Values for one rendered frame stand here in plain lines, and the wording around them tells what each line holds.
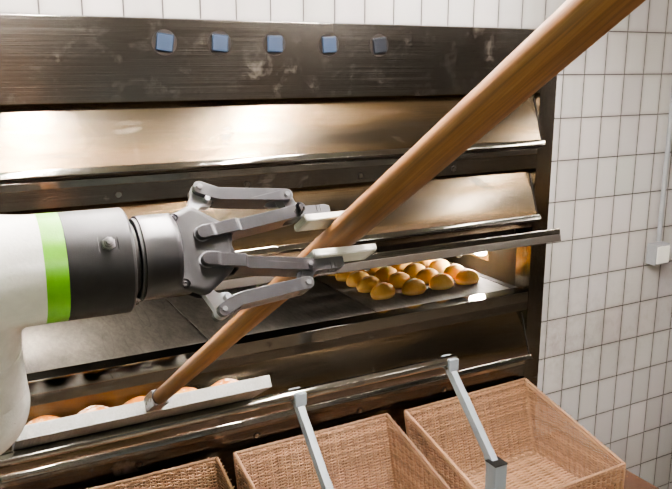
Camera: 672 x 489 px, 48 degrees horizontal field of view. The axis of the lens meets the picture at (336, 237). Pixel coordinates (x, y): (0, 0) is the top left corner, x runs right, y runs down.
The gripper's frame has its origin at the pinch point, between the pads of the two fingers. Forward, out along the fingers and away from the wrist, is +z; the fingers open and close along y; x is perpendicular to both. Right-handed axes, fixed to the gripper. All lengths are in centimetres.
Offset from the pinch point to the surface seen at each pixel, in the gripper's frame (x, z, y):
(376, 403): -163, 86, 7
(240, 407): -116, 24, 3
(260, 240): -130, 45, -43
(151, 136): -114, 15, -70
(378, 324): -149, 86, -17
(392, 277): -168, 108, -37
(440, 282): -160, 122, -30
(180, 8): -97, 24, -98
